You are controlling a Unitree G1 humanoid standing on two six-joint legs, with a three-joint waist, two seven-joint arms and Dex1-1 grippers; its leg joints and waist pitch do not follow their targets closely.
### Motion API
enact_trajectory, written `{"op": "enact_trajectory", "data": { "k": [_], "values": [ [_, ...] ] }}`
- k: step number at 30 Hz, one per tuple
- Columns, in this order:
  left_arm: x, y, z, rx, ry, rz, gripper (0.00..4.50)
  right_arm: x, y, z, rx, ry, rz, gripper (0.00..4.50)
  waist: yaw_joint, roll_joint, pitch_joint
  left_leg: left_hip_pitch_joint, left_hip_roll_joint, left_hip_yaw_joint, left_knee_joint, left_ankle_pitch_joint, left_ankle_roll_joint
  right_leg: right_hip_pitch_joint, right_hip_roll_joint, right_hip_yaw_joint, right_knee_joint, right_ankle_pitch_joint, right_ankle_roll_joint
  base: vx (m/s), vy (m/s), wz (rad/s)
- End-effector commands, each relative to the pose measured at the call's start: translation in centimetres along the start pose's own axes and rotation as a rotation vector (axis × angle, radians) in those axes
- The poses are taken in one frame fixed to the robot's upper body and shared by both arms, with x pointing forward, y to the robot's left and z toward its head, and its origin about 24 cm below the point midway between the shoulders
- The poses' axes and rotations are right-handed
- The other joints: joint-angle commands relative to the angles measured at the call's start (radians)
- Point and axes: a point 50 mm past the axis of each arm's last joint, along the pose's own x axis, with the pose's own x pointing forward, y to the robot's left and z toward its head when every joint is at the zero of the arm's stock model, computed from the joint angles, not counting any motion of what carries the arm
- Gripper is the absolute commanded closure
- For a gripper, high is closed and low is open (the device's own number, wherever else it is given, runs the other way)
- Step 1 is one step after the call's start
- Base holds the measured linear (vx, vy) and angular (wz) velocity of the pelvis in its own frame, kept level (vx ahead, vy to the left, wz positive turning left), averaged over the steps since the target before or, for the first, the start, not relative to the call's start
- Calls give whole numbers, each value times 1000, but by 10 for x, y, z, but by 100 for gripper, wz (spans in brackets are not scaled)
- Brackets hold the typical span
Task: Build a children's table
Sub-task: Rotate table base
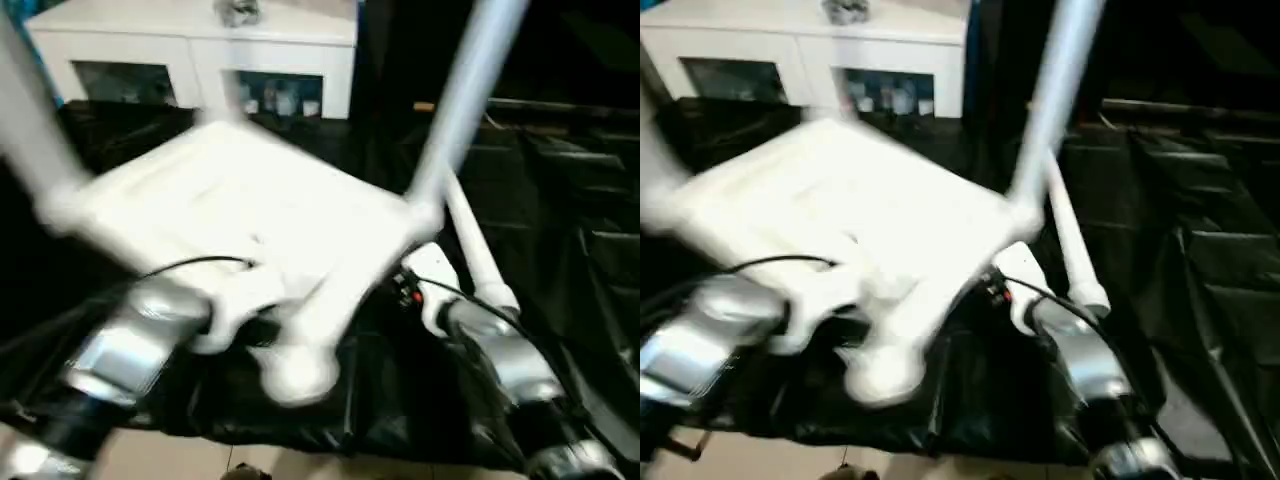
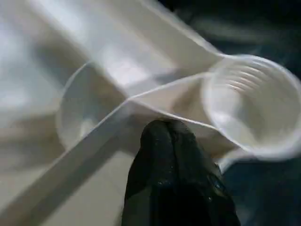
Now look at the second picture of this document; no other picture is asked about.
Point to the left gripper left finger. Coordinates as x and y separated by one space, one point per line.
152 169

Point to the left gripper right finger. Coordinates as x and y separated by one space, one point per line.
197 183

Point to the white plastic table top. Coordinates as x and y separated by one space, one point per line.
105 70

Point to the black mat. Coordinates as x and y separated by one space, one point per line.
258 26

